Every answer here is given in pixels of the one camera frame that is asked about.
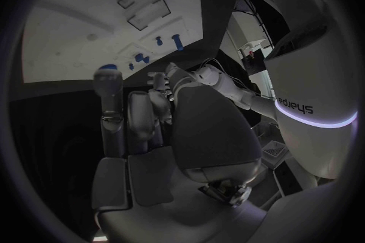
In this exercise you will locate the tiny blue peg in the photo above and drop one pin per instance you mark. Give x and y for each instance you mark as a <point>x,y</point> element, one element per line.
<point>131,66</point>

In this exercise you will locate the long blue peg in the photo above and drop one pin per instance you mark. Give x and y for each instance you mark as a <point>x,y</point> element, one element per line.
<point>178,42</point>

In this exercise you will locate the white task board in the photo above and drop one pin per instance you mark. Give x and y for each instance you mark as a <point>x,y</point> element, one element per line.
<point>85,42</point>

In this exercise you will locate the small blue plug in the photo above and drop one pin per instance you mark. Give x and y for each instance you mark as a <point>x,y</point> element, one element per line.
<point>146,60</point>

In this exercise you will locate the short blue peg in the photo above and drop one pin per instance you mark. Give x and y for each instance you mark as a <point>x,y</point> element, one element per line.
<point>159,41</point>

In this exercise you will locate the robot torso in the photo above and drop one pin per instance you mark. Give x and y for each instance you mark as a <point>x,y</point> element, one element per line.
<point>308,65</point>

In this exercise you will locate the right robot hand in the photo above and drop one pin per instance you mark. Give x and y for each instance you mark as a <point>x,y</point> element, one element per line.
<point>211,133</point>

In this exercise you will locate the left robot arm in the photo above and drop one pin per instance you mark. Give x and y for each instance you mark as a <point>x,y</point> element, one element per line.
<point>228,85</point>

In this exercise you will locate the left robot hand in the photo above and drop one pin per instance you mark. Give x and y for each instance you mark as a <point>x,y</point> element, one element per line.
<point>179,75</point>

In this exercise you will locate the blue round cap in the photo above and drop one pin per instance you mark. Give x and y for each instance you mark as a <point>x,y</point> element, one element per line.
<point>109,67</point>

